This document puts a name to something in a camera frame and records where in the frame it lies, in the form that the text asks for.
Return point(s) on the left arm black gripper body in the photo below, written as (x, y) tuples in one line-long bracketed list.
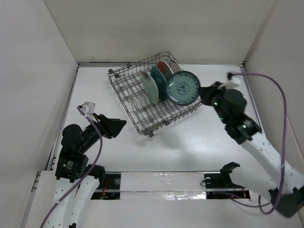
[(92, 135)]

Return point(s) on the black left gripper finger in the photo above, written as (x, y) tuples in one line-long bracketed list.
[(113, 134), (110, 123)]

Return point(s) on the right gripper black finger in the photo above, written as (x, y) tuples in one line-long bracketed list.
[(209, 91), (206, 101)]

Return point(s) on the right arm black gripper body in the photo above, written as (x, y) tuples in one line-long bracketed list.
[(217, 97)]

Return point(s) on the small blue patterned plate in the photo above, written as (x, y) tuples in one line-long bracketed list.
[(183, 88)]

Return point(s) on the white green rimmed plate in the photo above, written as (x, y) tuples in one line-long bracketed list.
[(174, 65)]

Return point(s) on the red teal floral plate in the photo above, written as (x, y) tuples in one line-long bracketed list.
[(165, 69)]

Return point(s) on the dark teal scalloped plate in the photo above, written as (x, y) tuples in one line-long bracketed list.
[(161, 81)]

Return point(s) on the light green floral plate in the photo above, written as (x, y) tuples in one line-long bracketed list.
[(150, 87)]

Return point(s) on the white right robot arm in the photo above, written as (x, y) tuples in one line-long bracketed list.
[(231, 141)]

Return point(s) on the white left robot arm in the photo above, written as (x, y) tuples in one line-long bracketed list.
[(77, 174)]

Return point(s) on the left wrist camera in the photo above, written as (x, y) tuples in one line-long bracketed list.
[(88, 108)]

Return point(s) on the grey wire dish rack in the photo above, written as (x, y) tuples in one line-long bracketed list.
[(145, 116)]

